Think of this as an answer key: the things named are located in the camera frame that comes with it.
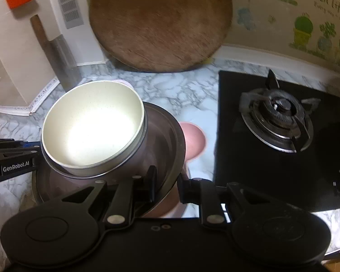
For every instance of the wide stainless steel bowl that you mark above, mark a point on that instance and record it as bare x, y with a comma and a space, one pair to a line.
174, 147

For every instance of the black burner grate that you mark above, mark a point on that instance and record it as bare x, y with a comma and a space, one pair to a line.
272, 83

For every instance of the cream bowl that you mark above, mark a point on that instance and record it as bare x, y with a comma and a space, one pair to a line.
93, 130

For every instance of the cactus print wall sticker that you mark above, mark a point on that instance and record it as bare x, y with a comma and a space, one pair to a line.
303, 25

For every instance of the black gas stove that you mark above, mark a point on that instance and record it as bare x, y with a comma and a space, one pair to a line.
243, 161

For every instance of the white music-note edge strip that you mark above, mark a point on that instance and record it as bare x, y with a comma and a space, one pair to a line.
45, 90

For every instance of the pink bear-shaped plate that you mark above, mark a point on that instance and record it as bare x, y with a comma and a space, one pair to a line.
194, 141

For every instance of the metal vent grille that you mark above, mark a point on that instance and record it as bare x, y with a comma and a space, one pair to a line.
66, 2

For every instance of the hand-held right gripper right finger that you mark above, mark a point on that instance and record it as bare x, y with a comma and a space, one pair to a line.
187, 189

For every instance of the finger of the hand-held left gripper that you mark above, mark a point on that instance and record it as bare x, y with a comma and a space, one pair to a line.
2, 144
22, 152

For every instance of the round wooden cutting board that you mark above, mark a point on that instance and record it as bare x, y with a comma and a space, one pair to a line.
158, 25

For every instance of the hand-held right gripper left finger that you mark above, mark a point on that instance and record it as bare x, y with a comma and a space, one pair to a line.
151, 184

